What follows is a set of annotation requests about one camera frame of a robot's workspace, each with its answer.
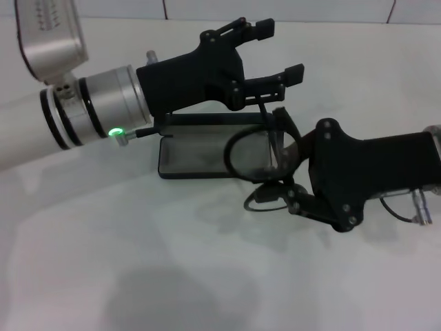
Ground black glasses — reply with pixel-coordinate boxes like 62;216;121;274
223;101;300;214

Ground black glasses case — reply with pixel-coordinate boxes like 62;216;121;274
156;112;276;180

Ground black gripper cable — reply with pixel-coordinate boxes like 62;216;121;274
378;188;435;228
116;126;173;148

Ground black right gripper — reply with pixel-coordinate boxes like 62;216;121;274
271;106;441;234

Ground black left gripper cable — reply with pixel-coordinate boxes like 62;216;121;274
116;126;173;148

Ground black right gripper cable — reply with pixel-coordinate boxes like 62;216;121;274
378;188;435;228

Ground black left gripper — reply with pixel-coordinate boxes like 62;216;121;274
136;17;305;118

